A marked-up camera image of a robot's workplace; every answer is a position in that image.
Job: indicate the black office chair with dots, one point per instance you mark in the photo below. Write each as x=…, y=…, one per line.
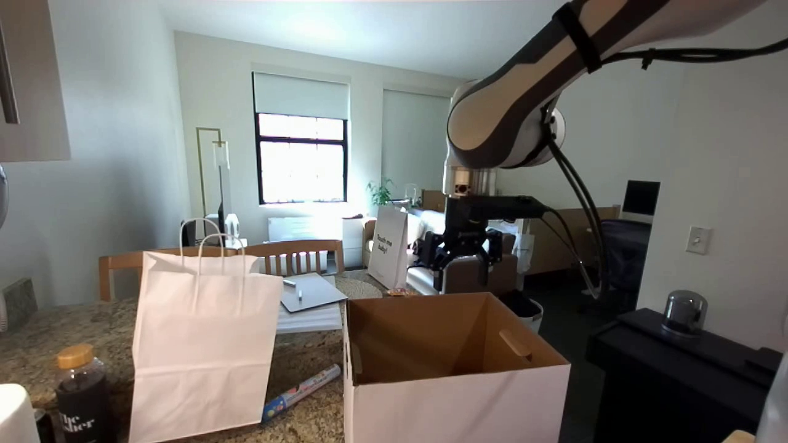
x=619, y=254

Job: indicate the white drawer unit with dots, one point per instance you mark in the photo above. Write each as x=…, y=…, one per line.
x=352, y=241

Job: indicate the pen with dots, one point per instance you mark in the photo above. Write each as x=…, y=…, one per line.
x=294, y=289

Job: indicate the green house plant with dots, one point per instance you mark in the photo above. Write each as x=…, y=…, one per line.
x=380, y=195

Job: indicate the computer monitor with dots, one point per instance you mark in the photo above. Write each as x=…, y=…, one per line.
x=641, y=200

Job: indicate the white spray bottle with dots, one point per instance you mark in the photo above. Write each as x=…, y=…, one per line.
x=233, y=235

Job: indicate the white roller blind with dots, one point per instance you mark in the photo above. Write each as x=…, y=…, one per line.
x=413, y=142
x=297, y=94

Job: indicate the wall cabinet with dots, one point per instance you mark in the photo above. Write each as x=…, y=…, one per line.
x=36, y=81

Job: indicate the open cardboard box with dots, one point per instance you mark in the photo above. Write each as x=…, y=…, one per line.
x=459, y=409

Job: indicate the white wall switch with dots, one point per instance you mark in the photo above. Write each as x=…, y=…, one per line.
x=699, y=240

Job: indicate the black appliance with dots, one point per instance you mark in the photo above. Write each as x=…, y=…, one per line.
x=673, y=384

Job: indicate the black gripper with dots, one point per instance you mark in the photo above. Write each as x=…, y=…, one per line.
x=462, y=236

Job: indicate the white bin black liner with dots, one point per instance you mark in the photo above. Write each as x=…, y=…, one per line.
x=528, y=315

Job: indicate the black framed window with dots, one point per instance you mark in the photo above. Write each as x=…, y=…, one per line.
x=297, y=162

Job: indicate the wooden desk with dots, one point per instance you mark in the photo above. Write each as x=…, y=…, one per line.
x=550, y=246

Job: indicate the dark bottle orange cap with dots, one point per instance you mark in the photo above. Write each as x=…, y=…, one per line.
x=81, y=402

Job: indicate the white radiator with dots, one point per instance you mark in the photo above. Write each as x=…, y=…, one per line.
x=302, y=226

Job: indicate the grey notebook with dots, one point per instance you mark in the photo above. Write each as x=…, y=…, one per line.
x=321, y=294

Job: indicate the white printed shopping bag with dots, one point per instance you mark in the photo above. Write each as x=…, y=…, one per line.
x=391, y=249

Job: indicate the brown sofa white cushions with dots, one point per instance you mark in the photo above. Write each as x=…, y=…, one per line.
x=462, y=274

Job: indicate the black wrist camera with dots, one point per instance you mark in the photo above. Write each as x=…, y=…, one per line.
x=493, y=206

